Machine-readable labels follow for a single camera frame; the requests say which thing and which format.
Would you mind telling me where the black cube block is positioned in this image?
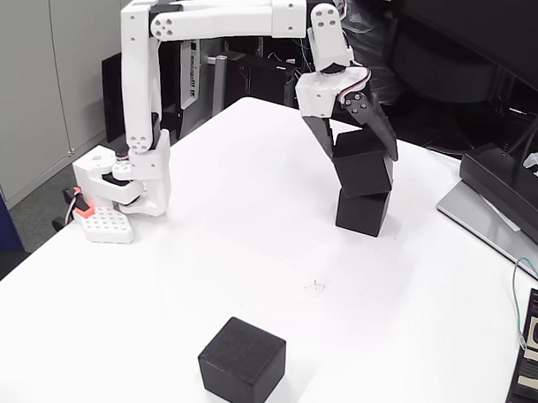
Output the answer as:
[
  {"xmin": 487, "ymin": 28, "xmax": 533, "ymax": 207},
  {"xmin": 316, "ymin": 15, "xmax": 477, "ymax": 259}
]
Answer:
[
  {"xmin": 334, "ymin": 188, "xmax": 390, "ymax": 239},
  {"xmin": 330, "ymin": 128, "xmax": 396, "ymax": 202},
  {"xmin": 194, "ymin": 315, "xmax": 289, "ymax": 403}
]

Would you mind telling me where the bin with clear plastic bag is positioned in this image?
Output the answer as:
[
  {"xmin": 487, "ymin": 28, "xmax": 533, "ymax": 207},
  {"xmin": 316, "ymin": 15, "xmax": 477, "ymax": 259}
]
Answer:
[{"xmin": 333, "ymin": 0, "xmax": 404, "ymax": 108}]

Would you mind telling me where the black office chair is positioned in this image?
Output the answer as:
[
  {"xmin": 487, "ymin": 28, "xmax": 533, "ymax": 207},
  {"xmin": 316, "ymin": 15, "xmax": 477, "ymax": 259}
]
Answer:
[{"xmin": 385, "ymin": 13, "xmax": 502, "ymax": 107}]

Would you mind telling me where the grey desktop computer tower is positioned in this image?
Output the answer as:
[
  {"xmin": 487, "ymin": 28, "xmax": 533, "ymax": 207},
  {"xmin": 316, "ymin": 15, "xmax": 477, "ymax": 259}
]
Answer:
[{"xmin": 172, "ymin": 29, "xmax": 225, "ymax": 115}]

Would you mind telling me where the silver monitor stand base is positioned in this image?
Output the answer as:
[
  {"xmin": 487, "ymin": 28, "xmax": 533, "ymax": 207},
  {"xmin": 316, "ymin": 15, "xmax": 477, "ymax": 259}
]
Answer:
[{"xmin": 432, "ymin": 179, "xmax": 538, "ymax": 287}]

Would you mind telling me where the black box on stand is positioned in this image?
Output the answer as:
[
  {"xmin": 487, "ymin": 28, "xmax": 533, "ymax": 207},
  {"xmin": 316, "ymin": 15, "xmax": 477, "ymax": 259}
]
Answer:
[{"xmin": 456, "ymin": 142, "xmax": 538, "ymax": 251}]

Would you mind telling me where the black flat panel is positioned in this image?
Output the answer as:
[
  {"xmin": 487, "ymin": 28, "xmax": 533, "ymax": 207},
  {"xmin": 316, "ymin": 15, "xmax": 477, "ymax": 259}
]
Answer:
[{"xmin": 98, "ymin": 35, "xmax": 186, "ymax": 147}]

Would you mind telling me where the orange clamp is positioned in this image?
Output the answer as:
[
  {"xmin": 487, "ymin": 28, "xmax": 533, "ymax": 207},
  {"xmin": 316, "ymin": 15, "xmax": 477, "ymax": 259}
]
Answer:
[{"xmin": 63, "ymin": 186, "xmax": 97, "ymax": 218}]

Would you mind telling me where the grey cabinet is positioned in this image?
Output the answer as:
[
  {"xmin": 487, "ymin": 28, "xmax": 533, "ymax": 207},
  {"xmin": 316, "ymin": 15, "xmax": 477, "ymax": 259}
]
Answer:
[{"xmin": 0, "ymin": 0, "xmax": 178, "ymax": 217}]

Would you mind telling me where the black flat device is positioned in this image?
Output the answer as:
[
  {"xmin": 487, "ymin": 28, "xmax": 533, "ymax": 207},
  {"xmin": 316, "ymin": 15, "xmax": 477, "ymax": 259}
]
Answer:
[{"xmin": 503, "ymin": 286, "xmax": 538, "ymax": 403}]

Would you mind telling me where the red white servo cable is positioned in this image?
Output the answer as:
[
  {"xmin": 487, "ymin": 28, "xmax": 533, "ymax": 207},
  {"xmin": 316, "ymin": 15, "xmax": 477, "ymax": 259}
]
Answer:
[{"xmin": 336, "ymin": 66, "xmax": 373, "ymax": 104}]

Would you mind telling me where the grey metal post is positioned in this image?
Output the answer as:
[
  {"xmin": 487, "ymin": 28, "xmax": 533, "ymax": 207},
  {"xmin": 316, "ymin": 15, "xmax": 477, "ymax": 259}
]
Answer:
[{"xmin": 205, "ymin": 53, "xmax": 229, "ymax": 117}]

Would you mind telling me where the green cable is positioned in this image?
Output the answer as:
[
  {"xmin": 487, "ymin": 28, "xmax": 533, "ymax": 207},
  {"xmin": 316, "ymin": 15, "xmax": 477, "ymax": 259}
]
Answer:
[{"xmin": 510, "ymin": 256, "xmax": 538, "ymax": 349}]

